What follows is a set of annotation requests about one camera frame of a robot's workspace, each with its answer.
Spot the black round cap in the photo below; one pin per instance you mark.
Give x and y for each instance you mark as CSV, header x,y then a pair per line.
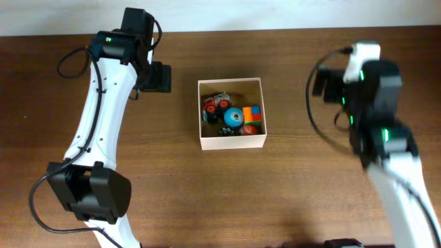
x,y
226,131

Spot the blue ball with face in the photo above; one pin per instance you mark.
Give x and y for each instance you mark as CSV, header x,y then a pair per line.
x,y
233,117

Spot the red ball with face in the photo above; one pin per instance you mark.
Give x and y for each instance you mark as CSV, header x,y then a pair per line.
x,y
247,130

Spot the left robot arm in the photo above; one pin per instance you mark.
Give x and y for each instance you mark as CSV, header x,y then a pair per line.
x,y
86,182

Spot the multicolour puzzle cube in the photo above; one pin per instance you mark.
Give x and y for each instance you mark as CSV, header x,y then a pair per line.
x,y
252,115

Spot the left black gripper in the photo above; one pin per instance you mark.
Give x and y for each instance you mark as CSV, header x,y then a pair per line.
x,y
162,82

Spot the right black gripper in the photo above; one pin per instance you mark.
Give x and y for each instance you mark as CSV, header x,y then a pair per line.
x,y
324,85

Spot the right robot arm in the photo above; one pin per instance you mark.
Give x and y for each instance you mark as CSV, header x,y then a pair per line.
x,y
386,147

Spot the white cardboard box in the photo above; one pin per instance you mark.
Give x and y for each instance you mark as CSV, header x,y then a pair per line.
x,y
244,93

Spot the red toy fire truck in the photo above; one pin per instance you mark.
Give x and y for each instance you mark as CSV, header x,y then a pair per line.
x,y
215,106

